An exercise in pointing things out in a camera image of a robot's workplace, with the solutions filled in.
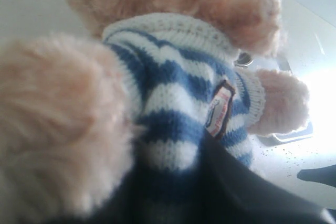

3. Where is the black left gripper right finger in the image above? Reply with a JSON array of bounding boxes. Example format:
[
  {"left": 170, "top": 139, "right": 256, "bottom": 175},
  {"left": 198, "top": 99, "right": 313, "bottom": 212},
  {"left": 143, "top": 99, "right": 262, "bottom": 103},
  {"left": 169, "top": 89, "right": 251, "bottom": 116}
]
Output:
[{"left": 297, "top": 165, "right": 335, "bottom": 184}]

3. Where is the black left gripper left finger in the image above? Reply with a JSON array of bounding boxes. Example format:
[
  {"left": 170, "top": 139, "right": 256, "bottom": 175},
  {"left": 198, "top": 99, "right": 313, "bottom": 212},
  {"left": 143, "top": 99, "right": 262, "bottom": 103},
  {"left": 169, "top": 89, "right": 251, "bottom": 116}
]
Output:
[{"left": 54, "top": 135, "right": 335, "bottom": 223}]

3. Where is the brown teddy bear striped sweater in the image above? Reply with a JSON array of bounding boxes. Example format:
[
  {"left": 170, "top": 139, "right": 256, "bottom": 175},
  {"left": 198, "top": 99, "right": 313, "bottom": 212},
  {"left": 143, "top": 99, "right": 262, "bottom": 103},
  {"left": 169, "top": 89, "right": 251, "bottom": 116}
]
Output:
[{"left": 1, "top": 0, "right": 309, "bottom": 223}]

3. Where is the metal bowl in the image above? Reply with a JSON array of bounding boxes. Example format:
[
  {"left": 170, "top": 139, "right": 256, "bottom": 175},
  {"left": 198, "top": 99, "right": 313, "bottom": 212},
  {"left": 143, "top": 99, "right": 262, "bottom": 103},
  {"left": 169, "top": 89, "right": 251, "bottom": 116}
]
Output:
[{"left": 235, "top": 52, "right": 253, "bottom": 68}]

